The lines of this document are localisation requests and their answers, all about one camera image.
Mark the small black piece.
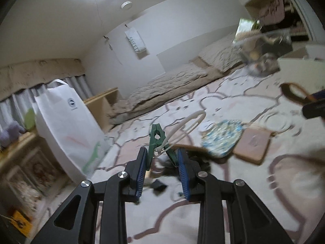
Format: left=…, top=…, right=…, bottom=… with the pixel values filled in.
left=152, top=179, right=167, bottom=191

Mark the wooden bookshelf with picture books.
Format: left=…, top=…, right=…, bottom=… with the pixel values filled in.
left=0, top=132, right=77, bottom=237

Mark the beige mattress pad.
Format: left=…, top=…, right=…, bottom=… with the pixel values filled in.
left=109, top=56, right=229, bottom=125

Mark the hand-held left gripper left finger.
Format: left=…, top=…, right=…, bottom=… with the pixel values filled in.
left=30, top=147, right=148, bottom=244

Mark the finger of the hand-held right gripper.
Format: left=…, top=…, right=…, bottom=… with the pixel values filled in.
left=311, top=89, right=325, bottom=101
left=302, top=101, right=325, bottom=119

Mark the green plush toy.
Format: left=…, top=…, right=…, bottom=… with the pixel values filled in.
left=24, top=108, right=36, bottom=130

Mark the wooden cubby shelf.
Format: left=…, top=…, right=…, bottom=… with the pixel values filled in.
left=84, top=88, right=120, bottom=133

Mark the green white packet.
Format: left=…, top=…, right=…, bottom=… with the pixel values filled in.
left=235, top=17, right=261, bottom=42

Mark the grey curtain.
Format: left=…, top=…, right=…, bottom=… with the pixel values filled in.
left=0, top=75, right=93, bottom=133

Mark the clear plastic container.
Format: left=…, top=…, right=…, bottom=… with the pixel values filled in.
left=232, top=29, right=292, bottom=77

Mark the blue white knitted pouch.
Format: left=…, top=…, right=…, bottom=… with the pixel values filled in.
left=200, top=119, right=244, bottom=158

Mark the purple plush toy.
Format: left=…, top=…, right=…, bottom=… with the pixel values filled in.
left=0, top=121, right=27, bottom=148

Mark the green clothespin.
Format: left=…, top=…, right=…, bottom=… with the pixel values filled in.
left=147, top=123, right=179, bottom=169

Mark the brown leather strap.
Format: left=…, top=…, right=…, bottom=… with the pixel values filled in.
left=279, top=82, right=318, bottom=106

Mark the white box container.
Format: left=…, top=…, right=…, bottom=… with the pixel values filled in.
left=277, top=44, right=325, bottom=92

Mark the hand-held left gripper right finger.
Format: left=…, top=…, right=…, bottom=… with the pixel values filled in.
left=177, top=148, right=301, bottom=244

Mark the beige quilted pillow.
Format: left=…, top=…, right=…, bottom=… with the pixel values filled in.
left=198, top=41, right=244, bottom=72
left=127, top=63, right=209, bottom=107

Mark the white hanging wall sign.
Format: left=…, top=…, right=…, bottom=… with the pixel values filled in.
left=124, top=29, right=148, bottom=56

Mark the cartoon printed blanket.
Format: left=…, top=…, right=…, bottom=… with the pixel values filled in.
left=38, top=66, right=318, bottom=244

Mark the open closet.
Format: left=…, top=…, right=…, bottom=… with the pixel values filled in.
left=245, top=0, right=315, bottom=41

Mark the beige curtain valance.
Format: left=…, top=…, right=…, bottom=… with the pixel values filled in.
left=0, top=58, right=85, bottom=101

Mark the white paper bag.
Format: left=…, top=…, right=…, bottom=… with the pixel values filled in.
left=33, top=79, right=110, bottom=183

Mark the yellow black toy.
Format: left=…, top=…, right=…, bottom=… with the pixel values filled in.
left=11, top=210, right=32, bottom=235

